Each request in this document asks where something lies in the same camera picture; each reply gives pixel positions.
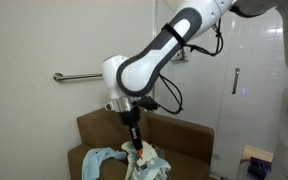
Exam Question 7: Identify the chrome shower door handle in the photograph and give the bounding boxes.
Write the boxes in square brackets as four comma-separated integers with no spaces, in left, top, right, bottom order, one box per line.
[232,68,240,94]

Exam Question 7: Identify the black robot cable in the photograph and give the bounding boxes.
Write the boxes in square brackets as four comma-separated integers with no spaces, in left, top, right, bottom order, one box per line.
[157,18,225,116]

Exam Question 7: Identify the chrome wall grab bar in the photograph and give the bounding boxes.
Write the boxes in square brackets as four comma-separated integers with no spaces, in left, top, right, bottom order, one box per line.
[53,72,102,82]

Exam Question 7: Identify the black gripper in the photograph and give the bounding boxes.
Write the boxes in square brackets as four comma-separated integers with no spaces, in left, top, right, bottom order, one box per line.
[119,107,143,157]

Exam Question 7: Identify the glass shower door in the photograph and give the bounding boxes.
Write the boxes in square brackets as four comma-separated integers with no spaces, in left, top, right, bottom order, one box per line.
[162,9,288,179]

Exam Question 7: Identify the light blue cloth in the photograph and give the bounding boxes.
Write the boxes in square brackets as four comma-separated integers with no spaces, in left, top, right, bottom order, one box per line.
[81,147,126,180]

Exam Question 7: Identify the light blue patterned towel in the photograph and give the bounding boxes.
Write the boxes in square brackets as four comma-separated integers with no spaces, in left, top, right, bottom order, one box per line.
[121,141,171,180]

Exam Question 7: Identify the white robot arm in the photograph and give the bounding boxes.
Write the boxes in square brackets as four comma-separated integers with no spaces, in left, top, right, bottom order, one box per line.
[103,0,288,161]

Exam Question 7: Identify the brown leather sofa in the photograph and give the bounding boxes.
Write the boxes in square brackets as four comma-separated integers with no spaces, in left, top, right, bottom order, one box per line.
[68,109,214,180]

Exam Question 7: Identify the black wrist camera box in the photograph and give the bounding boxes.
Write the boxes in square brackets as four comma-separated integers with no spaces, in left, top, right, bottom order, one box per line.
[138,96,159,110]

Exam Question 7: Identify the dark blue object on stool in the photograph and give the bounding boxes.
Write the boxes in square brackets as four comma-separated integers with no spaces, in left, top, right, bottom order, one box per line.
[248,157,271,175]

